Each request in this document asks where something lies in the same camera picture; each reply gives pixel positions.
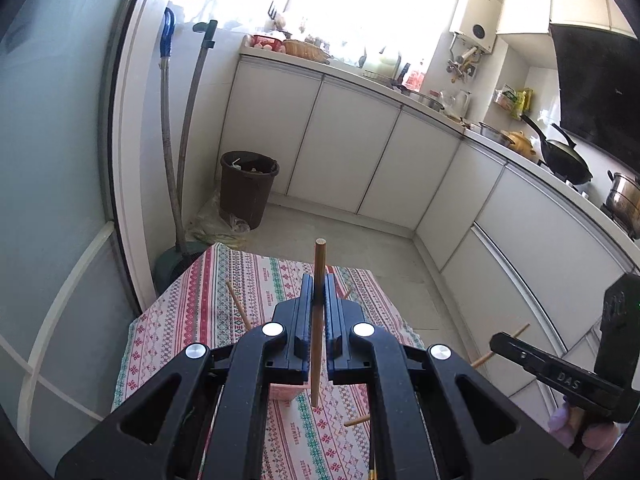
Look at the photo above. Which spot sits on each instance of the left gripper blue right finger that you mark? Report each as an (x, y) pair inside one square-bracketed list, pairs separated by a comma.
[(334, 325)]

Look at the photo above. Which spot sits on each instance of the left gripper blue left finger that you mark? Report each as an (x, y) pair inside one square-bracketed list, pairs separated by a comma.
[(302, 326)]

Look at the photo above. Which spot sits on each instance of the wooden chopstick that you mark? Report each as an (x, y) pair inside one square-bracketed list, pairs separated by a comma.
[(357, 421), (237, 303), (317, 311), (498, 345)]

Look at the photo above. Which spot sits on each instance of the white kitchen cabinets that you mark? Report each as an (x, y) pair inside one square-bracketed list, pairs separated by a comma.
[(508, 246)]

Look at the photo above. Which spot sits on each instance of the right hand purple glove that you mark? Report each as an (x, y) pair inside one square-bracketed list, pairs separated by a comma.
[(599, 438)]

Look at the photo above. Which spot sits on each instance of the upright wooden chopstick in basket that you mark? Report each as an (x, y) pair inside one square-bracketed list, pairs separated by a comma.
[(237, 303)]

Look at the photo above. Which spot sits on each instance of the pink perforated utensil basket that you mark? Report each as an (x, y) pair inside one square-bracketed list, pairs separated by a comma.
[(285, 393)]

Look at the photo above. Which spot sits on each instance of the patterned striped tablecloth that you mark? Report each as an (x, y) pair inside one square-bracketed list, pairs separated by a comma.
[(203, 415)]

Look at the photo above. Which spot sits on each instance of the wooden chopstick on table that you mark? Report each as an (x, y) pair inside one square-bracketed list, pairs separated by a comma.
[(357, 421)]

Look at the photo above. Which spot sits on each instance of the dark brown trash bin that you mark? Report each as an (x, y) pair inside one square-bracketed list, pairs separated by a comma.
[(245, 185)]

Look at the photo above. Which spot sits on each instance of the steel pot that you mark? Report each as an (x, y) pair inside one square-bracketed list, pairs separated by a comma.
[(623, 202)]

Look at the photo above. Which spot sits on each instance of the black wok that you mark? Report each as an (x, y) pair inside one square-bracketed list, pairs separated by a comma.
[(561, 158)]

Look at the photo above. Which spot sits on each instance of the white electric kettle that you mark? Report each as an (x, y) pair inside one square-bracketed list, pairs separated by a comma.
[(459, 104)]

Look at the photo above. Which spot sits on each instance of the woven basket on counter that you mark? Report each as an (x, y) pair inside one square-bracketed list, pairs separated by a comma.
[(305, 50)]

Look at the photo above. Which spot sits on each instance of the black range hood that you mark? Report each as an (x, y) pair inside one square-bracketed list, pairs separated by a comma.
[(599, 88)]

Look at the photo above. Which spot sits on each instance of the white water heater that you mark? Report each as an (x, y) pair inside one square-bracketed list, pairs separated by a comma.
[(476, 21)]

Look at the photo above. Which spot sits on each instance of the blue handled mop pole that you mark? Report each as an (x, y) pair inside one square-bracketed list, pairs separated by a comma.
[(165, 53)]

